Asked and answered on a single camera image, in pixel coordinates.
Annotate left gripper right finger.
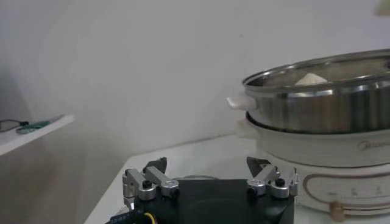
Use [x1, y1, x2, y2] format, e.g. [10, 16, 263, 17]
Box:
[245, 155, 300, 200]

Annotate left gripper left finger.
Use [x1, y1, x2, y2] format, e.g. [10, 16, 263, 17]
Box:
[121, 156, 180, 211]

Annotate glass lid with white handle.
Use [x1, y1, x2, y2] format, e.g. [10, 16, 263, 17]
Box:
[172, 174, 222, 181]

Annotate white steamed baozi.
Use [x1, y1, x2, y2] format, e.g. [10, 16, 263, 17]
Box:
[294, 72, 329, 86]

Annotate stainless steel steamer basket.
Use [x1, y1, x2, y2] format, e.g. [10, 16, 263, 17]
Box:
[226, 48, 390, 135]

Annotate white electric cooker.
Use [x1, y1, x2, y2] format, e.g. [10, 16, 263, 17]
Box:
[234, 117, 390, 223]

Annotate white side table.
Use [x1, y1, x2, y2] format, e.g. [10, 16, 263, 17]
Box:
[0, 114, 76, 156]

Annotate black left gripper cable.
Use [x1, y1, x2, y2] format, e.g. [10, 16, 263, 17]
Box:
[105, 209, 157, 224]

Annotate green handled knife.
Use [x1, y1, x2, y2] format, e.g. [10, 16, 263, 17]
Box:
[15, 120, 51, 135]

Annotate thin black desk cable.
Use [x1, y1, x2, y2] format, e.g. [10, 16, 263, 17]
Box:
[0, 119, 30, 133]

